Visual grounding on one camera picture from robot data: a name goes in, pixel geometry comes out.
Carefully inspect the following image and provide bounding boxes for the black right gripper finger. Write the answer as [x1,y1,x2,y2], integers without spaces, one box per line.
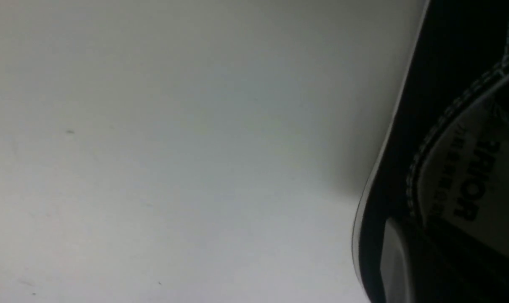
[381,218,453,303]

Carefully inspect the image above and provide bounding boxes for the black laced sneaker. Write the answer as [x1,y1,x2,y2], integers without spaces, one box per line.
[352,0,509,303]

